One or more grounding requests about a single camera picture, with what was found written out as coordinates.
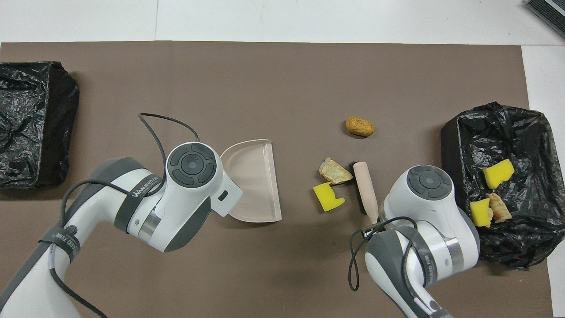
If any small toy croissant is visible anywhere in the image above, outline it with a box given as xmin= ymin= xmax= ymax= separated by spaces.
xmin=488 ymin=193 xmax=512 ymax=221

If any pale bread chunk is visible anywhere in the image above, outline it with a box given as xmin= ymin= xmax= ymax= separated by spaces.
xmin=319 ymin=157 xmax=354 ymax=185

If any wedge yellow sponge piece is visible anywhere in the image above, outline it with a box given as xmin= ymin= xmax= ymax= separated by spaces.
xmin=470 ymin=197 xmax=492 ymax=227

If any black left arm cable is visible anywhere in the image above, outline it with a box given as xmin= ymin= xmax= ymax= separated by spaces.
xmin=49 ymin=113 xmax=200 ymax=318

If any beige hand brush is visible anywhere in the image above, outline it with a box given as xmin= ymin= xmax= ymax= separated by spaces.
xmin=348 ymin=161 xmax=380 ymax=225

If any dark grey ribbed object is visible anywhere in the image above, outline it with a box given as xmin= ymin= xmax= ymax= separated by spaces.
xmin=524 ymin=0 xmax=565 ymax=39

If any brown table mat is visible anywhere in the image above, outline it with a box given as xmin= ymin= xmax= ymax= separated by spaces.
xmin=0 ymin=41 xmax=554 ymax=318

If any large yellow sponge piece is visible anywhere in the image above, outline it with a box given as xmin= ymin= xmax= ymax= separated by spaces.
xmin=482 ymin=159 xmax=516 ymax=190

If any beige plastic dustpan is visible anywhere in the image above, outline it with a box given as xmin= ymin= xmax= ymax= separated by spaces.
xmin=220 ymin=139 xmax=283 ymax=223

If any brown bread roll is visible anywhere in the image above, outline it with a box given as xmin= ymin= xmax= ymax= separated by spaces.
xmin=346 ymin=116 xmax=376 ymax=137

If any black bag-lined bin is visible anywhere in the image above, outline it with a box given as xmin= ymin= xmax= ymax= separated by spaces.
xmin=0 ymin=61 xmax=80 ymax=190
xmin=440 ymin=101 xmax=565 ymax=271

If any notched yellow sponge piece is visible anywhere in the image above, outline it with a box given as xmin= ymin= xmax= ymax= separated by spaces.
xmin=313 ymin=182 xmax=346 ymax=212

